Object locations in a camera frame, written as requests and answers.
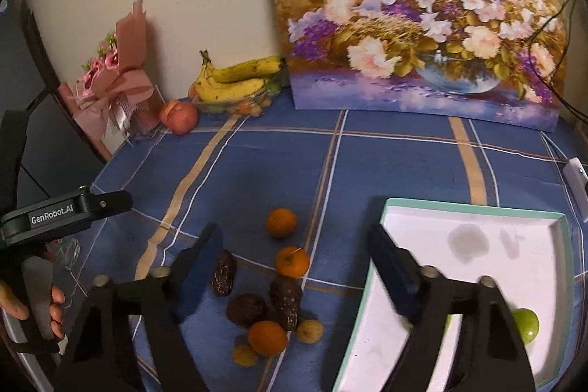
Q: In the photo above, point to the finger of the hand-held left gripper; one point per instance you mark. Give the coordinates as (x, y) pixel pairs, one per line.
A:
(112, 203)

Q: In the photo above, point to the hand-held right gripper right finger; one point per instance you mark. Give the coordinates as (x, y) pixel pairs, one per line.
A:
(395, 272)

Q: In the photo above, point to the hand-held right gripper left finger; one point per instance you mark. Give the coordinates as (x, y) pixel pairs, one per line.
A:
(202, 272)

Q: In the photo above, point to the dark wrinkled fruit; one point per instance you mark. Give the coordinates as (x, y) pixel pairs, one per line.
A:
(247, 309)
(285, 302)
(223, 272)

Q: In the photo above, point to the white tray with teal rim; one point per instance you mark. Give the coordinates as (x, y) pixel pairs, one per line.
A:
(413, 226)

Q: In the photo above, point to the small brown longan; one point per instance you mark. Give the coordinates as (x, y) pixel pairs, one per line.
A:
(309, 331)
(255, 110)
(245, 355)

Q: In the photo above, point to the person's left hand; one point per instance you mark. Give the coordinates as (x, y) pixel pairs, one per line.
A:
(14, 302)

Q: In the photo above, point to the clear glass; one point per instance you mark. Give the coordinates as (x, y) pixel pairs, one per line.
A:
(70, 252)

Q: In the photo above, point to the dark furniture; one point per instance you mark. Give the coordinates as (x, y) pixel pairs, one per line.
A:
(50, 144)

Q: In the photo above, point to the orange tangerine with stem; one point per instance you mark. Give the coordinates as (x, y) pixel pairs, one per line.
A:
(292, 262)

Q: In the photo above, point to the clear plastic box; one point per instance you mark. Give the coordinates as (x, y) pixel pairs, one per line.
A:
(147, 116)

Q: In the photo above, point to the red apple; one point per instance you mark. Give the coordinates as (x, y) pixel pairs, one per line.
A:
(179, 117)

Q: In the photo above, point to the blue plaid tablecloth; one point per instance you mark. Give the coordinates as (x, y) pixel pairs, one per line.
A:
(390, 162)

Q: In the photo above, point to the pink wrapped bouquet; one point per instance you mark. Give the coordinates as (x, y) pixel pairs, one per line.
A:
(121, 70)

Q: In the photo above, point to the round green fruit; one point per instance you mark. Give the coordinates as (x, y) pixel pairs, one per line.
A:
(526, 325)

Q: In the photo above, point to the clear plastic fruit container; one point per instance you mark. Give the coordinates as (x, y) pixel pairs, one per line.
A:
(216, 106)

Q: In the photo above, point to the yellow banana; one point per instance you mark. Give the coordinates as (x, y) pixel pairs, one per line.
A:
(229, 91)
(248, 68)

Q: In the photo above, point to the floral painting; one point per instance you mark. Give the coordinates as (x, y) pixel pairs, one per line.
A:
(404, 15)

